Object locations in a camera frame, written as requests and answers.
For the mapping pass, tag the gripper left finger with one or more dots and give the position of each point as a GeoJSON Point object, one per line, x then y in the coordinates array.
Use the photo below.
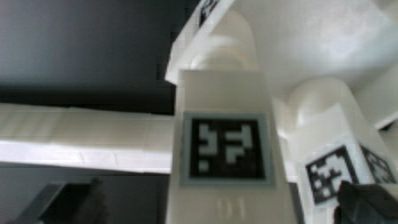
{"type": "Point", "coordinates": [68, 204]}

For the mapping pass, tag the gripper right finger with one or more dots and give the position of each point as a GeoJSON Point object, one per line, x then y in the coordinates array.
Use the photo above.
{"type": "Point", "coordinates": [366, 204]}

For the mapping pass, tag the white chair leg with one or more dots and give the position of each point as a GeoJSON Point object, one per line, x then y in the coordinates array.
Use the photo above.
{"type": "Point", "coordinates": [227, 187]}
{"type": "Point", "coordinates": [336, 151]}

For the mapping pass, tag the white U-shaped fence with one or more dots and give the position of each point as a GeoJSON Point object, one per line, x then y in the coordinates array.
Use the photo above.
{"type": "Point", "coordinates": [85, 138]}

